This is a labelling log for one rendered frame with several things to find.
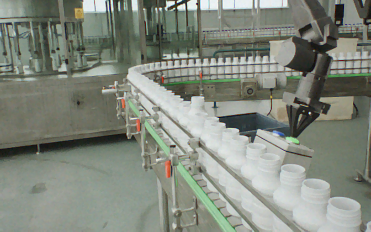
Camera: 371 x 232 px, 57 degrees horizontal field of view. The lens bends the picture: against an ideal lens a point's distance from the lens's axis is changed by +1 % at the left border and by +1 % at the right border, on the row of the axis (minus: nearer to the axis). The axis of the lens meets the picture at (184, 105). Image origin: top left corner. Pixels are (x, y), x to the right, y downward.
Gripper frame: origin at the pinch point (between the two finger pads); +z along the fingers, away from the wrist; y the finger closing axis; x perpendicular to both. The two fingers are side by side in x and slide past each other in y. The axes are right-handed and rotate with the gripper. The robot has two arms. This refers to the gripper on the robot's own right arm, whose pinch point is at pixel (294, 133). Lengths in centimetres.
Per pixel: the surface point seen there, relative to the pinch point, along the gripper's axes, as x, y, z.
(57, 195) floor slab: -37, -238, 133
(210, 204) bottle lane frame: -16.8, 1.4, 20.4
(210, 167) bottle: -17.3, -3.3, 13.2
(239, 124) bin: 36, -91, 12
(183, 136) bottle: -17.6, -26.0, 12.2
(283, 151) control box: -3.8, 3.2, 4.2
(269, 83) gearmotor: 86, -157, -16
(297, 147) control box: -0.9, 3.8, 2.4
